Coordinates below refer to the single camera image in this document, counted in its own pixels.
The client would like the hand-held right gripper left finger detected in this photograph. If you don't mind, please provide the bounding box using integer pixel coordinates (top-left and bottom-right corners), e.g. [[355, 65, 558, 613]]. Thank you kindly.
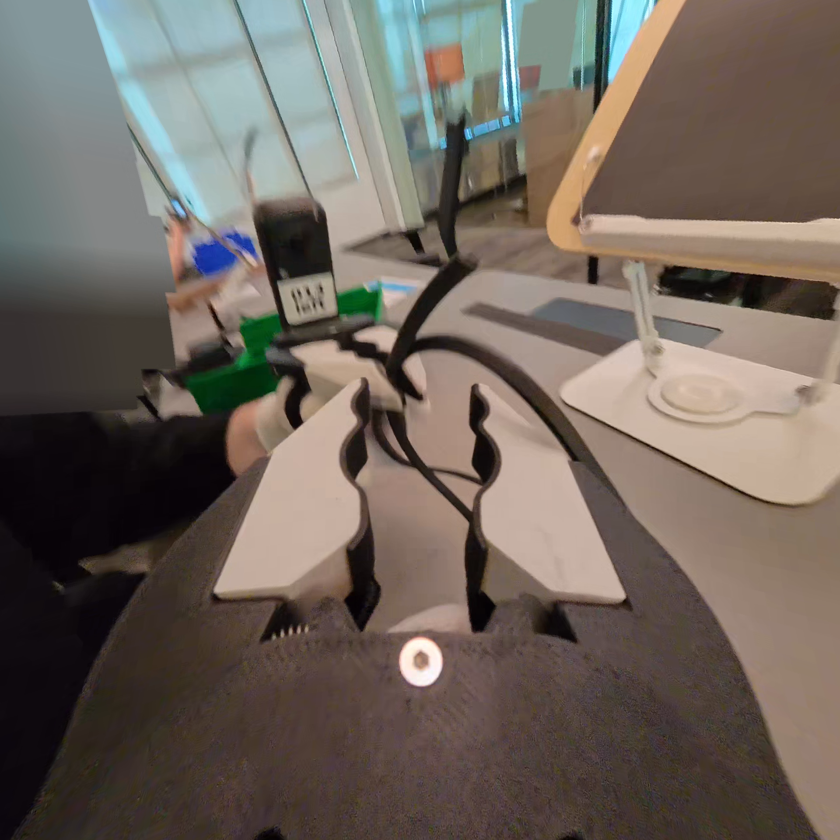
[[213, 377, 382, 626]]

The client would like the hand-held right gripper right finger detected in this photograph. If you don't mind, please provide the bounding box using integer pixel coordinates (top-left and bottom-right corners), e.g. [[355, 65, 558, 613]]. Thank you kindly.
[[463, 382, 628, 632]]

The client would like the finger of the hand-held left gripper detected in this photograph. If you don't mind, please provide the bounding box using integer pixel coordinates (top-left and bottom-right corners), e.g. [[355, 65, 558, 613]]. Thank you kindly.
[[290, 344, 406, 416], [354, 325, 429, 401]]

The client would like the green plastic bin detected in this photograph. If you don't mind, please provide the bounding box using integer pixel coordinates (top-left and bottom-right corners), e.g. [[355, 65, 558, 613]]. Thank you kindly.
[[184, 285, 385, 416]]

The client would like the black rubber cord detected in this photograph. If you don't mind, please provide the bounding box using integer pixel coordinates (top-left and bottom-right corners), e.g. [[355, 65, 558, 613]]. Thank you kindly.
[[371, 252, 618, 526]]

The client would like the person's left forearm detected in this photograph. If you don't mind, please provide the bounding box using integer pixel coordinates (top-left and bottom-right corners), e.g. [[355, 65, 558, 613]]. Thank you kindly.
[[0, 403, 271, 565]]

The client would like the person's left hand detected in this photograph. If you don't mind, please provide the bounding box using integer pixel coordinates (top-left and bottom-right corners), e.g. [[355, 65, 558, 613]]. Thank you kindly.
[[252, 377, 329, 455]]

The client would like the printed paper sheet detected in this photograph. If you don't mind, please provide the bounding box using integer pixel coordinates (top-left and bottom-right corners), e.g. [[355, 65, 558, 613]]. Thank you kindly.
[[363, 277, 425, 311]]

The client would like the blue plastic bin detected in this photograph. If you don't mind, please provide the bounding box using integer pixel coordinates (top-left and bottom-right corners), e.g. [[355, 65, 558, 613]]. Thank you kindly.
[[193, 226, 261, 278]]

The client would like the black electronic device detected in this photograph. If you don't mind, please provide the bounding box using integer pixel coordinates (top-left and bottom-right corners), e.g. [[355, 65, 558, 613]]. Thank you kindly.
[[169, 343, 232, 389]]

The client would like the black office chair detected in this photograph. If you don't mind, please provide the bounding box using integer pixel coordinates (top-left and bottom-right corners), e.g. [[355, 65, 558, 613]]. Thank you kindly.
[[348, 112, 475, 270]]

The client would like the white desk stand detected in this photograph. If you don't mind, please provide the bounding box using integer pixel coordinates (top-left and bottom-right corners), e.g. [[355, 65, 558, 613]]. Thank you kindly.
[[560, 259, 840, 508]]

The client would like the cardboard box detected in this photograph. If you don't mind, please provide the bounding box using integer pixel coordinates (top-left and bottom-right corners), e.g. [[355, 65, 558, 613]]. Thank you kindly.
[[521, 87, 596, 228]]

